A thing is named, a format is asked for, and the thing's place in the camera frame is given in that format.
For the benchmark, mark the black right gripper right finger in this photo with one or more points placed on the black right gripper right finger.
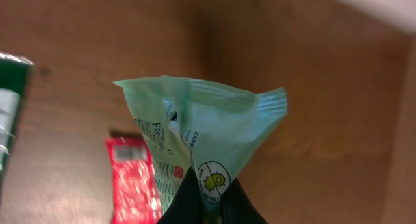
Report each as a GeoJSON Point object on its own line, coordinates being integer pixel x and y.
{"type": "Point", "coordinates": [237, 208]}

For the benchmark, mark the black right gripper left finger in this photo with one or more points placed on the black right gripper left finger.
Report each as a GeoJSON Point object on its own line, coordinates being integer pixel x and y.
{"type": "Point", "coordinates": [186, 205]}

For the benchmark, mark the red snack bag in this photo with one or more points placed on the red snack bag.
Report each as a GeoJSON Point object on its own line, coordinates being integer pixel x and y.
{"type": "Point", "coordinates": [135, 196]}

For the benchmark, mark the white green wipes pack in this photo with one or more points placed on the white green wipes pack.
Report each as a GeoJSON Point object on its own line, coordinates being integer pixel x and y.
{"type": "Point", "coordinates": [206, 126]}

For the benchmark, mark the green gloves package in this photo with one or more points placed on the green gloves package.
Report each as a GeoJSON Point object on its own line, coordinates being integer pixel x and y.
{"type": "Point", "coordinates": [15, 71]}

